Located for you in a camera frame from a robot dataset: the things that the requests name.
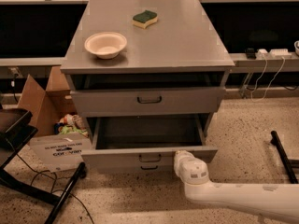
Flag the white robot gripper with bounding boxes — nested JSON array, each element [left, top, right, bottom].
[[174, 150, 196, 178]]

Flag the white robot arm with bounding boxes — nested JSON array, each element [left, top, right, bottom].
[[174, 150, 299, 224]]

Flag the grey drawer cabinet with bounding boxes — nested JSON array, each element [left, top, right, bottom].
[[60, 0, 235, 138]]

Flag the grey top drawer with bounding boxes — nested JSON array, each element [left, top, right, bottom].
[[71, 87, 225, 117]]

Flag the black metal leg right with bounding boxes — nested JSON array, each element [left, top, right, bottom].
[[270, 131, 299, 184]]

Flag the colourful items in box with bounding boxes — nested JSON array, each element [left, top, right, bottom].
[[54, 114, 89, 137]]

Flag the black small device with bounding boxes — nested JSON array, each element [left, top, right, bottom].
[[245, 48, 256, 59]]

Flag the brown cardboard box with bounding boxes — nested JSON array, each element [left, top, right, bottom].
[[18, 66, 92, 173]]

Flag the white power adapter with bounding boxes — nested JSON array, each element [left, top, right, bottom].
[[257, 49, 268, 56]]

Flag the white power strip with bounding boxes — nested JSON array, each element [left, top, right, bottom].
[[270, 49, 292, 58]]

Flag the white paper bowl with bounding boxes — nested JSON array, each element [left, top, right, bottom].
[[84, 32, 127, 60]]

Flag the green yellow sponge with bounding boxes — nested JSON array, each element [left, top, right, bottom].
[[132, 10, 158, 29]]

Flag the black stand with tray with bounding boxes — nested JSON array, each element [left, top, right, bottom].
[[0, 107, 87, 224]]

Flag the white cable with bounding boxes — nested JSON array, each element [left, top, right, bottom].
[[249, 53, 269, 100]]

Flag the black floor cable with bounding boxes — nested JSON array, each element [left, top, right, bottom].
[[6, 137, 95, 224]]

